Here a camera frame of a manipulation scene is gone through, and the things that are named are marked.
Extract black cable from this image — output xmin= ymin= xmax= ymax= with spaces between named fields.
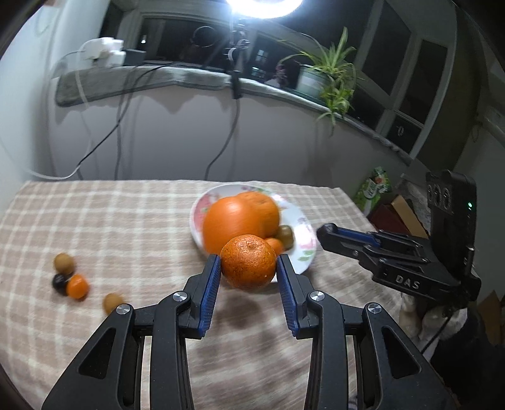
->
xmin=74 ymin=61 xmax=187 ymax=181

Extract ring light cable with remote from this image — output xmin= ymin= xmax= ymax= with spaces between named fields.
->
xmin=204 ymin=17 xmax=242 ymax=181

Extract white power strip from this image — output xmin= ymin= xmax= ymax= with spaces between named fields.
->
xmin=80 ymin=37 xmax=126 ymax=67

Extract black power adapter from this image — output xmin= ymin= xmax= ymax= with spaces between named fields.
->
xmin=123 ymin=49 xmax=146 ymax=67

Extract black tripod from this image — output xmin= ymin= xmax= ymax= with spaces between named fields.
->
xmin=200 ymin=18 xmax=251 ymax=74

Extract large rough orange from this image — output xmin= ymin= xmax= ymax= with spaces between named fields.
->
xmin=237 ymin=191 xmax=280 ymax=237

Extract small tangerine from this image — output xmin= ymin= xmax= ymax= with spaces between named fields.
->
xmin=66 ymin=274 xmax=90 ymax=300

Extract red boxes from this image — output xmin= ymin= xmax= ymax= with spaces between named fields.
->
xmin=367 ymin=193 xmax=429 ymax=238

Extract green brown kiwi fruit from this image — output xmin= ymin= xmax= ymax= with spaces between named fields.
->
xmin=275 ymin=225 xmax=294 ymax=250

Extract tangerine with stem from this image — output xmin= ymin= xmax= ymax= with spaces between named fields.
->
xmin=220 ymin=234 xmax=276 ymax=291

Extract large smooth orange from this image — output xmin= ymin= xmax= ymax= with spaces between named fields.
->
xmin=202 ymin=196 xmax=264 ymax=255

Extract white cable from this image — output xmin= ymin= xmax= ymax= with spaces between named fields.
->
xmin=0 ymin=49 xmax=96 ymax=182

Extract potted spider plant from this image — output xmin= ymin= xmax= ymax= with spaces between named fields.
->
xmin=277 ymin=26 xmax=358 ymax=135

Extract small dark plum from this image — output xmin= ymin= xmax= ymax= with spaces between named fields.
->
xmin=51 ymin=273 xmax=69 ymax=296

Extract floral white plate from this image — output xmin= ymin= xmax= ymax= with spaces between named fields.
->
xmin=189 ymin=183 xmax=317 ymax=274

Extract green carton box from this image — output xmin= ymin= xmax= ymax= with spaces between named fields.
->
xmin=353 ymin=167 xmax=392 ymax=216

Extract gloved right hand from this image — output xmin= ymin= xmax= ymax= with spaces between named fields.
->
xmin=399 ymin=294 xmax=468 ymax=360

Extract checked pink tablecloth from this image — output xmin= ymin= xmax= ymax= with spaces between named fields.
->
xmin=0 ymin=179 xmax=407 ymax=410

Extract medium tangerine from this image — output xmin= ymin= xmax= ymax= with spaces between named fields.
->
xmin=265 ymin=237 xmax=285 ymax=256

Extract brown longan fruit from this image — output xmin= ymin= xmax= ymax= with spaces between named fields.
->
xmin=103 ymin=293 xmax=124 ymax=315
xmin=53 ymin=253 xmax=75 ymax=276

